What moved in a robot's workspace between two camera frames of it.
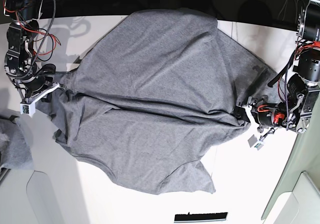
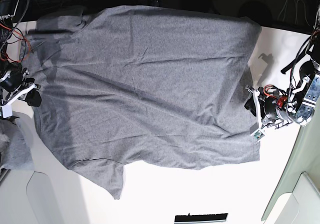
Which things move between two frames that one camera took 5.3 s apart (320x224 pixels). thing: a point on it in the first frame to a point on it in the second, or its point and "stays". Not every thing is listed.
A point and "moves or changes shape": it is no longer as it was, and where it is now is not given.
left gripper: [33, 87] to [16, 84]
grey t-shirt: [145, 102] moves or changes shape
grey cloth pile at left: [15, 151] stays
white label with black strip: [199, 217] stays
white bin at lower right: [301, 206] stays
